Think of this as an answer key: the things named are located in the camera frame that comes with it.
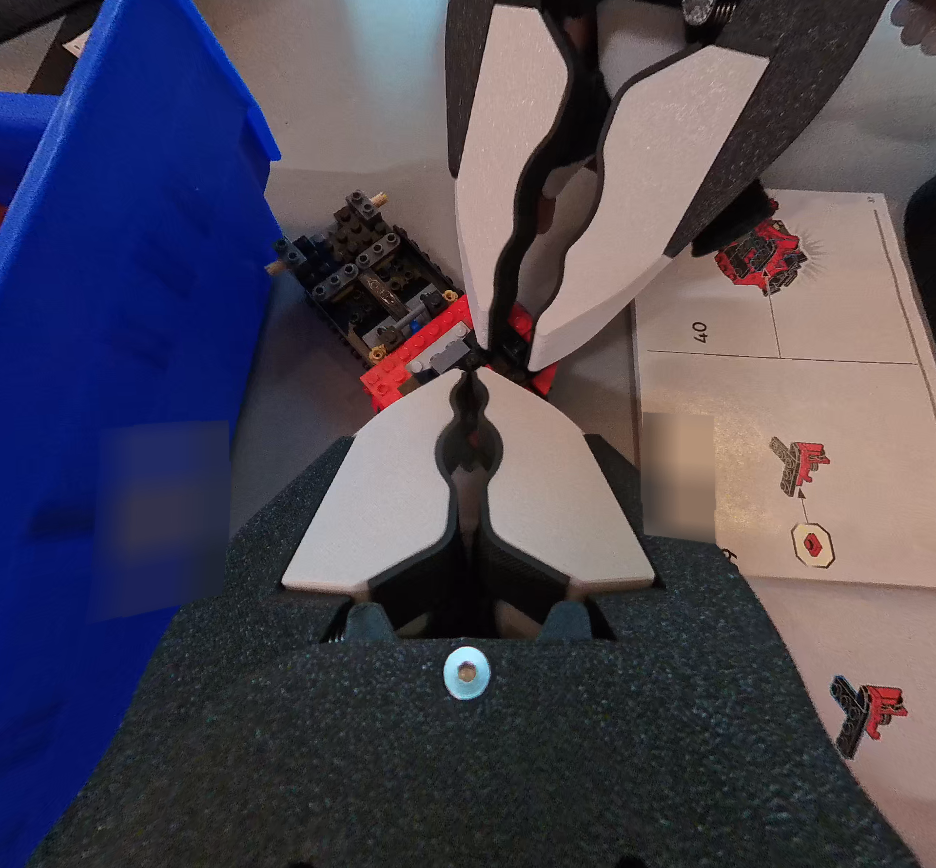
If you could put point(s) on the blue storage bin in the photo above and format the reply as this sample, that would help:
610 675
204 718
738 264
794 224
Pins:
146 261

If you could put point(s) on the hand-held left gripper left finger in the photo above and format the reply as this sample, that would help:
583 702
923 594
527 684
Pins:
380 510

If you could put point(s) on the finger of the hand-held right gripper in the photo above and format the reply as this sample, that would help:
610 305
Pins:
504 115
658 173

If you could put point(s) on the lego instruction booklet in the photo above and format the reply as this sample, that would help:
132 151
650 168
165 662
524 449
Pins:
841 407

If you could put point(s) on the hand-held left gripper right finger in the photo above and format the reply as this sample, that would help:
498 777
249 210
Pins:
563 510

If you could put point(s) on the red and black lego car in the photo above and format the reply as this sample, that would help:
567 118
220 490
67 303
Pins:
373 276

